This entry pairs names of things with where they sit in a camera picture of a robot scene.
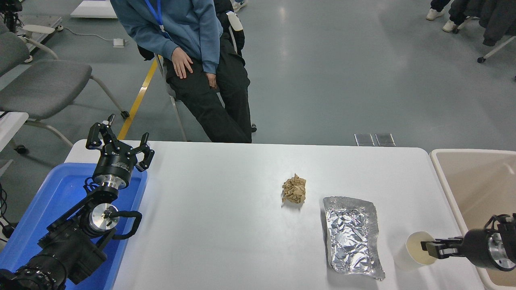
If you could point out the white flat platform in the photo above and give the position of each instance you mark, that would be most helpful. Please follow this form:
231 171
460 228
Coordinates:
92 9

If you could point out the blue plastic tray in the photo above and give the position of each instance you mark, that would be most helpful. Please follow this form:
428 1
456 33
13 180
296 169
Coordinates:
44 205

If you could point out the white floor box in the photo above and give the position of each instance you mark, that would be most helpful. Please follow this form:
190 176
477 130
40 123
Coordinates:
119 42

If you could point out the large pale bin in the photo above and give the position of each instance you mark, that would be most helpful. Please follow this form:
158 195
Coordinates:
475 181

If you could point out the crumpled tan paper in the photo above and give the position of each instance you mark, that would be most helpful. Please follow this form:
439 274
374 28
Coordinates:
294 190

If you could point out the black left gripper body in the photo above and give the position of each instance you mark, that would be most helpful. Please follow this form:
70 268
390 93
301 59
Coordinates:
116 163

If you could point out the yellow floor tape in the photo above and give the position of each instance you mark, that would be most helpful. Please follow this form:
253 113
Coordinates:
137 98

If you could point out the lanyard person's left hand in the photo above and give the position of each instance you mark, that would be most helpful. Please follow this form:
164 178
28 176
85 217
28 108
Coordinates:
212 80

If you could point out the black tripod equipment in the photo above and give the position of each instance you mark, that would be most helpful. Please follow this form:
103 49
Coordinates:
10 10

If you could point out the person's grey shoe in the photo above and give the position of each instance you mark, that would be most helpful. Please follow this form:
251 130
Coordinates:
238 5

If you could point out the metal floor plate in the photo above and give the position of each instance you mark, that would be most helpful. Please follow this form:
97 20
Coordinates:
385 139
364 139

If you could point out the grey wheeled platform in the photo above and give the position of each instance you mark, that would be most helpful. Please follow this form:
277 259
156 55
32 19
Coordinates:
42 28

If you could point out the grey padded chair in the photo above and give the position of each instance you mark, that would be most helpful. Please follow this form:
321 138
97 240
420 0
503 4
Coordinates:
40 84

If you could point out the silver foil tray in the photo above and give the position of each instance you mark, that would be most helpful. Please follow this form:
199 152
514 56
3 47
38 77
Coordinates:
351 237

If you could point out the white paper cup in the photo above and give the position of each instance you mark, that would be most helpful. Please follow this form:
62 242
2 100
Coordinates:
407 253

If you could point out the person with white shoes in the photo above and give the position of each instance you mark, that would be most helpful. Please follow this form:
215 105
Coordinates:
435 14

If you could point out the white-legged wheeled chair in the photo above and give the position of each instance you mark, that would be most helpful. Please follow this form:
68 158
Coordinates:
498 48

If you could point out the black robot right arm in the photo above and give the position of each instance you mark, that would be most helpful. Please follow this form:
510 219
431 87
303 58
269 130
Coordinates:
504 249

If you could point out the black jacket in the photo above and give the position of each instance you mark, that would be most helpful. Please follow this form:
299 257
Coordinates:
498 20

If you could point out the small white table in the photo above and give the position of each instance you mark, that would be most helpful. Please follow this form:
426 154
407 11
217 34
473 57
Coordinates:
10 123

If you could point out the lanyard person's right hand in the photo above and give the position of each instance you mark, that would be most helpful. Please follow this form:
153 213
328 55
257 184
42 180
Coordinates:
182 62

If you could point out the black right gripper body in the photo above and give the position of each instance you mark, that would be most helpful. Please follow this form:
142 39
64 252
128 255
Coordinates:
476 247

